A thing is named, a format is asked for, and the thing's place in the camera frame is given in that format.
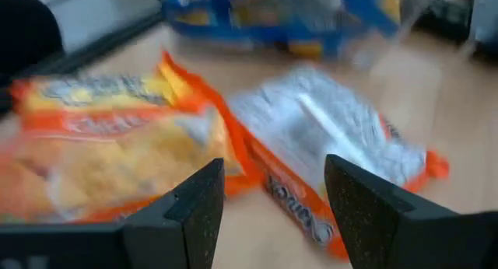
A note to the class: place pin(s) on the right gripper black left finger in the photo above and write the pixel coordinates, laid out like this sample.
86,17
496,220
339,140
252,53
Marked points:
186,230

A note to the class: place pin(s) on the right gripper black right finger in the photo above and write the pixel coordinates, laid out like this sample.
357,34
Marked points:
365,222

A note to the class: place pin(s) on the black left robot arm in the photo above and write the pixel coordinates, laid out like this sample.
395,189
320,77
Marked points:
27,35

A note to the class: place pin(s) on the orange Maruchan chicken packet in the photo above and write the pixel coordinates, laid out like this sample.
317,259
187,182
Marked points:
319,125
116,160

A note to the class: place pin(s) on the blue ramen packet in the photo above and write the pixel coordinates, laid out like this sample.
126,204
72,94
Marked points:
420,20

